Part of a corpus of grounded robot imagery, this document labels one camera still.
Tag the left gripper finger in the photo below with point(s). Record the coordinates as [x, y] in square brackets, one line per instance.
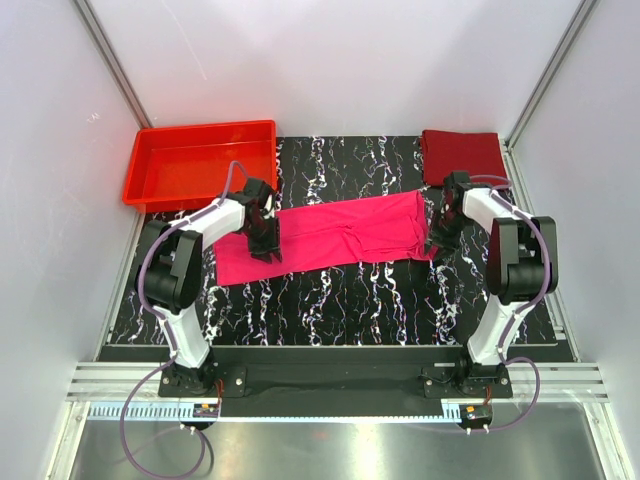
[276, 254]
[260, 254]

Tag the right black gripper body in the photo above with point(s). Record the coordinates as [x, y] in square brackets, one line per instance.
[445, 229]

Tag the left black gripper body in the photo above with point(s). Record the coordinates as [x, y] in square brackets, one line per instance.
[265, 236]

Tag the bright pink t-shirt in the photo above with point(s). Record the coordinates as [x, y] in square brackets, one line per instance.
[368, 230]

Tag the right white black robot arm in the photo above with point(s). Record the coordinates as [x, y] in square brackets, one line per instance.
[521, 267]

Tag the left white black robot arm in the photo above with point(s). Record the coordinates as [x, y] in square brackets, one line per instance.
[168, 276]

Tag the folded dark red t-shirt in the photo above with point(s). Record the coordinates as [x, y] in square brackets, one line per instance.
[444, 152]

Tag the red plastic bin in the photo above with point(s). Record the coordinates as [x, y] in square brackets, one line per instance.
[185, 167]

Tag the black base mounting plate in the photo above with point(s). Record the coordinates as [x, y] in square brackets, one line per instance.
[446, 373]

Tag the right aluminium frame post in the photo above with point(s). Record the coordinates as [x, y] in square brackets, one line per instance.
[568, 39]

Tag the aluminium frame post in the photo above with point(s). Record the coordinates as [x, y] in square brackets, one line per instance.
[107, 52]
[568, 39]

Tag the white slotted cable duct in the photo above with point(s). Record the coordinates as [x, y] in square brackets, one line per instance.
[439, 412]

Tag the left aluminium frame post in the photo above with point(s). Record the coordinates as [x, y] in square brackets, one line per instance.
[107, 52]

